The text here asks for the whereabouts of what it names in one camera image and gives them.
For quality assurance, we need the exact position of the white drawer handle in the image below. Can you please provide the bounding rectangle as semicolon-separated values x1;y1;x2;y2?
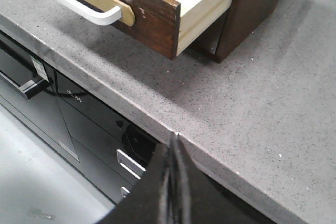
56;0;122;26

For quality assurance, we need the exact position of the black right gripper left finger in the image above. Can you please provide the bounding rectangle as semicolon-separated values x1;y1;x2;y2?
99;144;169;223

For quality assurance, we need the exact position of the dark wooden drawer cabinet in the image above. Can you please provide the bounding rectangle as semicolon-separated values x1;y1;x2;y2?
191;0;279;63

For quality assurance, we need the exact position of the black built-in appliance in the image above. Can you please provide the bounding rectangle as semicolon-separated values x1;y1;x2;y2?
1;33;158;202

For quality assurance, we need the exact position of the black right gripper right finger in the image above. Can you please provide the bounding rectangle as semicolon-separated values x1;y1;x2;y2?
172;136;270;223

